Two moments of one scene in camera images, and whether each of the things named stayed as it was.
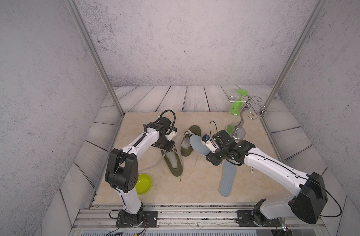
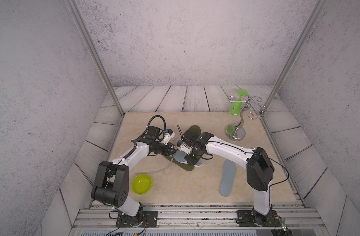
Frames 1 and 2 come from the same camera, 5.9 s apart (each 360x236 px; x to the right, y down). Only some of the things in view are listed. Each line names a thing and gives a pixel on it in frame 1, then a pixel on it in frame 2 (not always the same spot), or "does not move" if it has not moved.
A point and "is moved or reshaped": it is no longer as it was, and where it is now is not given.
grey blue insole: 229,171 does not move
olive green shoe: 173,162 is moved or reshaped
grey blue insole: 199,146 is moved or reshaped
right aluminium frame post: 312,23 does not move
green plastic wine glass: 236,107 does not move
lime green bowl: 144,184 does not move
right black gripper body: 220,154 → 193,157
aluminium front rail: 188,217 does not move
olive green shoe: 186,146 does not move
